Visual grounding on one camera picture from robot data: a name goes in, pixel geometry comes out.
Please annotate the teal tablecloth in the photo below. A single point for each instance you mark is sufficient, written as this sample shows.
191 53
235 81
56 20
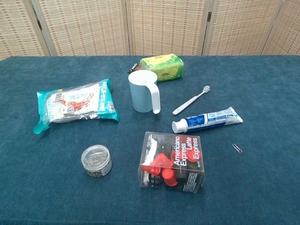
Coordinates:
47 192

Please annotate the metal paper clip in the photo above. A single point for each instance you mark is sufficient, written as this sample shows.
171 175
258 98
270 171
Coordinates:
237 148

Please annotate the woven folding screen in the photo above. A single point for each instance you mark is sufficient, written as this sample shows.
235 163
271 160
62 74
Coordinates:
82 23

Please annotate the teal clear food package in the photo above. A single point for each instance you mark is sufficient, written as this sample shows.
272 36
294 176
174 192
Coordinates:
77 103

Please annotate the green tissue pack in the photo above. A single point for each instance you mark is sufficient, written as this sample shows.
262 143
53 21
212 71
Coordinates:
166 68

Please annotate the blue and white toothpaste tube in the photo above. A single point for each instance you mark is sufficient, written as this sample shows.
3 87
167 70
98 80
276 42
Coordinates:
211 118

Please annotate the red coffee capsule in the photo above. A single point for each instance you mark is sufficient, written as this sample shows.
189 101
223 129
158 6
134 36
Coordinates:
169 176
161 161

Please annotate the clear round clip container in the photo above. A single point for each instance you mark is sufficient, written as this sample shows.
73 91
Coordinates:
96 159

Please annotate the small dark red snack packet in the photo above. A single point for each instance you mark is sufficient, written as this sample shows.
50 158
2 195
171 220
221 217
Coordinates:
134 67

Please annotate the clear coffee capsule box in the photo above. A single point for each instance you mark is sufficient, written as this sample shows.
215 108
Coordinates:
182 154

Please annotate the white toothbrush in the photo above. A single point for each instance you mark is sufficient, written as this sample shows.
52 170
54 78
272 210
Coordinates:
187 104

